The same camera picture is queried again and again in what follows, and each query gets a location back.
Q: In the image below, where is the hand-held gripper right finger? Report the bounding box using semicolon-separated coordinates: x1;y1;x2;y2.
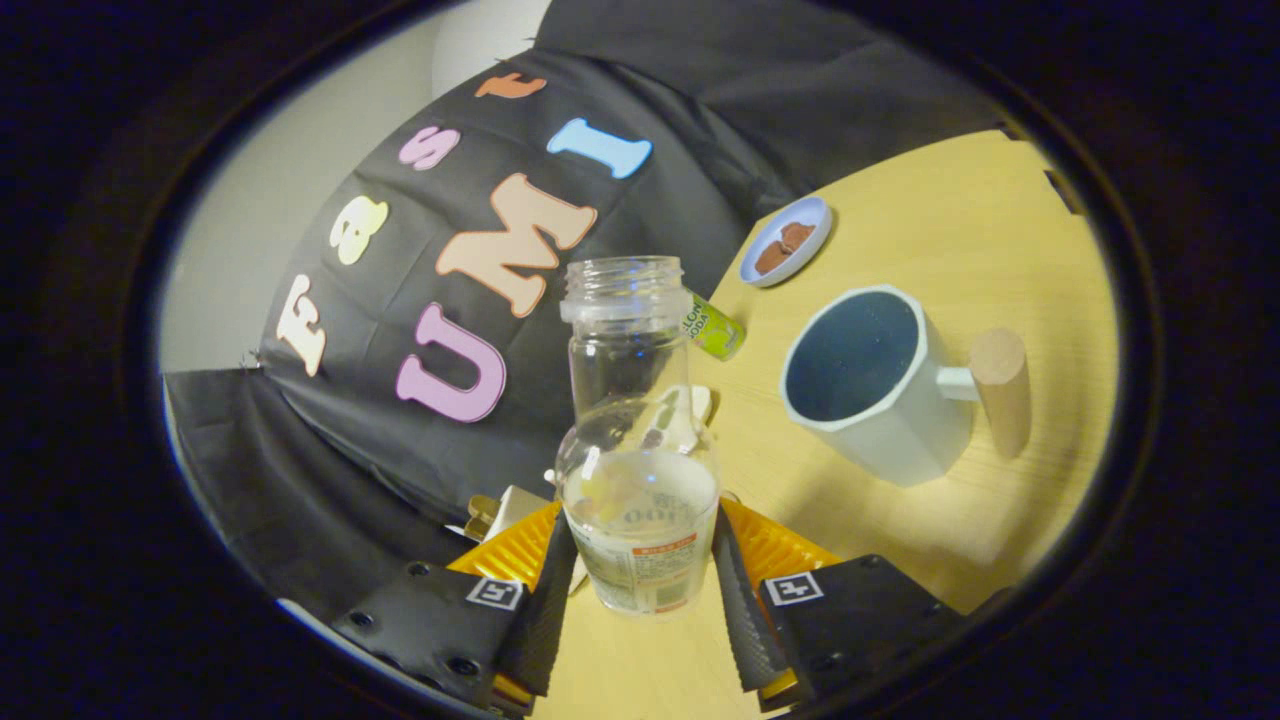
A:
710;497;969;713

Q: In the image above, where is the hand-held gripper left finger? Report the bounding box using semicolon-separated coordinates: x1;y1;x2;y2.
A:
330;498;582;717

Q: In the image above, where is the clear plastic juice bottle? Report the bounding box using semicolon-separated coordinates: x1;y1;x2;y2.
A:
553;255;722;620

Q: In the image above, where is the white cup with wooden handle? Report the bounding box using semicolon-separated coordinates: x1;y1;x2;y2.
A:
779;285;1033;489

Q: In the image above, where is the blue round coaster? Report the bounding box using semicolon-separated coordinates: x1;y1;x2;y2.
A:
738;195;834;289

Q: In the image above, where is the black backdrop cloth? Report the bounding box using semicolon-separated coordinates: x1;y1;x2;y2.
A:
163;0;1013;623

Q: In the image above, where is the green drink can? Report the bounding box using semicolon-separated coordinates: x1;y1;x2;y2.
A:
683;290;748;362

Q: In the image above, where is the wooden table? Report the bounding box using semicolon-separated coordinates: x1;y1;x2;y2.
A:
528;128;1122;720

